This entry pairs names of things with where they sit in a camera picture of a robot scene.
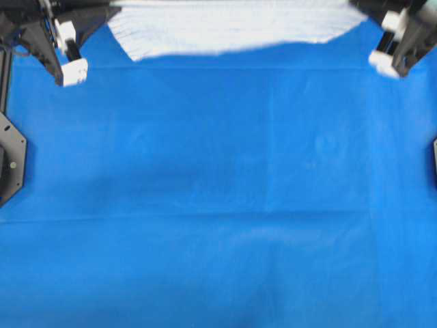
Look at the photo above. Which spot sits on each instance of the blue table cloth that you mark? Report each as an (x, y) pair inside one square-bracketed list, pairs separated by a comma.
[(291, 186)]

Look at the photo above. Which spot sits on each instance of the black aluminium table frame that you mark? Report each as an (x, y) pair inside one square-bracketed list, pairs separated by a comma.
[(5, 76)]

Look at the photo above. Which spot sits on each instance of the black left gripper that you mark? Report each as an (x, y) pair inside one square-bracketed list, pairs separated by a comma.
[(53, 32)]

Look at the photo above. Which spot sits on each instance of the blue striped white towel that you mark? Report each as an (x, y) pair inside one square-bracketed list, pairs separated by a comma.
[(147, 29)]

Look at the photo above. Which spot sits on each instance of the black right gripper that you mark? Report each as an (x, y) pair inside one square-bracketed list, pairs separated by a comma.
[(409, 34)]

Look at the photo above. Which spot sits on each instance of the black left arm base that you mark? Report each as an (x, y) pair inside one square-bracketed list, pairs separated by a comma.
[(13, 156)]

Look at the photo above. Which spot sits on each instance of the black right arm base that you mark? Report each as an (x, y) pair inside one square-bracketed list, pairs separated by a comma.
[(434, 151)]

